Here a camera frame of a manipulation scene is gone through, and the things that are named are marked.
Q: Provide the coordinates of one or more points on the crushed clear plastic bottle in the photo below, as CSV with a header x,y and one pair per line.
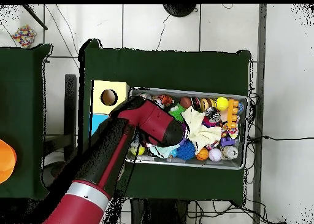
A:
x,y
133,143

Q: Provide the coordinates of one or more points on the red robot arm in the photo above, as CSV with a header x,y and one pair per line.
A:
x,y
98,175

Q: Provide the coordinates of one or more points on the wooden box with three holes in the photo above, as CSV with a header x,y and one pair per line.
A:
x,y
100,94

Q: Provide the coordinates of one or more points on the clear mesh bin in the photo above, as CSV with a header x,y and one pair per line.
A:
x,y
211,164

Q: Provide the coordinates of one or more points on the green furry googly-eyed toy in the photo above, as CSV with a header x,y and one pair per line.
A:
x,y
177,111

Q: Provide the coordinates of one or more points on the mint green cloth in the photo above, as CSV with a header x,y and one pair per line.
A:
x,y
164,150

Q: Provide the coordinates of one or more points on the yellow smiley ball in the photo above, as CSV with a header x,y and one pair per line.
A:
x,y
141,150

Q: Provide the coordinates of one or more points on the small blue spiky ball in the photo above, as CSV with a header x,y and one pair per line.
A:
x,y
186,150

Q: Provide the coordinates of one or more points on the cream knitted cloth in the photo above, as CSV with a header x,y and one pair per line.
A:
x,y
200,128

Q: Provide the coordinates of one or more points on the yellow tennis ball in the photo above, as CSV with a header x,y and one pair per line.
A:
x,y
221,103

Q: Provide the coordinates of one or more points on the orange toy brick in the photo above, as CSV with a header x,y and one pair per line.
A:
x,y
232,111

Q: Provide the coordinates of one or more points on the black round base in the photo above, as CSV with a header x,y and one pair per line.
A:
x,y
179,9

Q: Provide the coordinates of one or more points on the grey metal strip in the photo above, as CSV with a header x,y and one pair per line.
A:
x,y
262,62

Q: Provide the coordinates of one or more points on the dark green side table cloth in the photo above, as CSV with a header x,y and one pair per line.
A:
x,y
24,111

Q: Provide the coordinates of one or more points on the orange round object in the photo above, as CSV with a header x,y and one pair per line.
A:
x,y
6,160

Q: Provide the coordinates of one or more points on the colourful patterned packet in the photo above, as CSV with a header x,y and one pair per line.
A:
x,y
23,36

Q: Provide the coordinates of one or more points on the black rod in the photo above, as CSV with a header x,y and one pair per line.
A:
x,y
35,18

